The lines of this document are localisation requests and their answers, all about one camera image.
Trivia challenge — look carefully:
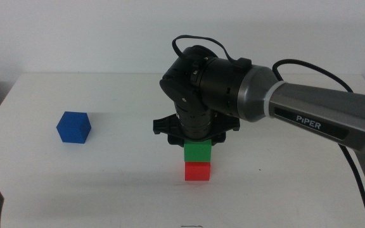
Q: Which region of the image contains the green cube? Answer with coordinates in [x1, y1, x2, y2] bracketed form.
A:
[183, 139, 213, 163]

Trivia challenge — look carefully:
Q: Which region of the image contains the red cube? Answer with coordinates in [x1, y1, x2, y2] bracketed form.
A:
[184, 161, 212, 182]

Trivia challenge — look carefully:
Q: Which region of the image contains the blue cube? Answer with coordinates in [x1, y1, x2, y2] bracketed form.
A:
[56, 111, 92, 144]

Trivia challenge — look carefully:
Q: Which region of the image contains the thin black looped cable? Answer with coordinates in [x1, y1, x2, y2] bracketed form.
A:
[172, 34, 253, 68]

